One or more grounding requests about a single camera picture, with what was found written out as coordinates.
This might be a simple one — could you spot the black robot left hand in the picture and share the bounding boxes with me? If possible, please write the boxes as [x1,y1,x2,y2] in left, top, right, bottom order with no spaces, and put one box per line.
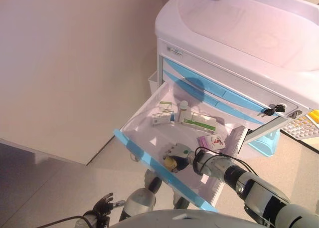
[83,192,127,223]

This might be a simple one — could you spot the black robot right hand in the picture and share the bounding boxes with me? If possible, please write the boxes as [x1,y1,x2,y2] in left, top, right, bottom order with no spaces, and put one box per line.
[161,143,194,173]

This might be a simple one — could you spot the yellow medicine bottle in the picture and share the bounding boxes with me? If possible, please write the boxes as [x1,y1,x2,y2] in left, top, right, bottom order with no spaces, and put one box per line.
[163,157,179,171]

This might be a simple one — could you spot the blue fronted cart drawer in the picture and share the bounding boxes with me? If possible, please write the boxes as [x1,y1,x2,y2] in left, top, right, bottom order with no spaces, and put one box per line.
[163,57,281,119]
[161,68,269,125]
[113,82,250,213]

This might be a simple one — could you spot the blue white medicine box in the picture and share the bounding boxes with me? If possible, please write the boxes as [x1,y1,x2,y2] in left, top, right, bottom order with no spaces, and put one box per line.
[151,112,176,126]

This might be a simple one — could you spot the green white long box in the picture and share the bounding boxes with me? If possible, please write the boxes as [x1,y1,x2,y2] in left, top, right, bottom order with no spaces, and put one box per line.
[181,112,217,134]

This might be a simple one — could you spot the white green small carton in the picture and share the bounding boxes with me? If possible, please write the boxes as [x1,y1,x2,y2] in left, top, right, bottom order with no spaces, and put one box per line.
[178,107,192,123]

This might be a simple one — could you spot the white box red print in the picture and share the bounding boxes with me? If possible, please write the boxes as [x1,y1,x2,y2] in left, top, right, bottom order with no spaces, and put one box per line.
[209,133,226,150]

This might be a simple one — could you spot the robot left leg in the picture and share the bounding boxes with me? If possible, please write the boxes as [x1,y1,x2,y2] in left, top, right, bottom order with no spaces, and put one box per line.
[119,169,162,224]

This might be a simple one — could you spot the green edged small box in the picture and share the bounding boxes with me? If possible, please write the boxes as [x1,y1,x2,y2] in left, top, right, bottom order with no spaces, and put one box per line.
[159,101,173,112]

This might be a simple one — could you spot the black object at floor edge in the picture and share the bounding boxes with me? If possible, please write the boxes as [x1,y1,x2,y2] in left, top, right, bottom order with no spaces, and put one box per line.
[172,188,191,210]

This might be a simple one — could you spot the grey robot torso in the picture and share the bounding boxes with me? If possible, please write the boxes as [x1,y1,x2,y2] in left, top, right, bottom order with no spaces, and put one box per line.
[107,209,252,228]

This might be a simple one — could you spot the light blue plastic bin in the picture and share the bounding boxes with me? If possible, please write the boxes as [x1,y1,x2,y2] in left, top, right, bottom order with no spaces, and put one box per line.
[248,132,281,158]

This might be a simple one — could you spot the black cart keys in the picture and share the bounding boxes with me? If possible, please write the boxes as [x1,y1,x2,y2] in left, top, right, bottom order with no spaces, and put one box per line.
[258,103,287,118]

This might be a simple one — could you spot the metal cart latch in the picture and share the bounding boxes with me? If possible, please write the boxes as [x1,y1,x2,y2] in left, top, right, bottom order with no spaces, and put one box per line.
[286,109,304,119]

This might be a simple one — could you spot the white perforated basket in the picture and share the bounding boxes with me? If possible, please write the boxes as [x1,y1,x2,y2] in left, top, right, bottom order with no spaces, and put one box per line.
[280,113,319,140]

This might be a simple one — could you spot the yellow red sharps container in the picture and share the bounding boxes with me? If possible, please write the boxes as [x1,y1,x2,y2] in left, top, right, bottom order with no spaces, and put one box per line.
[308,109,319,125]

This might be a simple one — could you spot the white medical cart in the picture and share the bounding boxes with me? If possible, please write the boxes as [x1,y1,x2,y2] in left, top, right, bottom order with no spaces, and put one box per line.
[148,0,319,211]

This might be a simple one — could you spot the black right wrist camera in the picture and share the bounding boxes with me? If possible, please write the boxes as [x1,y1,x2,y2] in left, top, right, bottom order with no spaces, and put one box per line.
[193,149,208,176]

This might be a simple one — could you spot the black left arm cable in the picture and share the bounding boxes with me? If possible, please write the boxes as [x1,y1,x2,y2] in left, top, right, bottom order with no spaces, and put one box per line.
[36,214,98,228]

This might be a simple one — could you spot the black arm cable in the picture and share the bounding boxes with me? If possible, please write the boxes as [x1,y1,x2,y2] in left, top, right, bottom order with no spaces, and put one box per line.
[36,214,98,228]
[194,145,259,177]

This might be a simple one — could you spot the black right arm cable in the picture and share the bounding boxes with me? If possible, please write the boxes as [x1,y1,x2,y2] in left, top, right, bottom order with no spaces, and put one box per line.
[194,145,259,177]

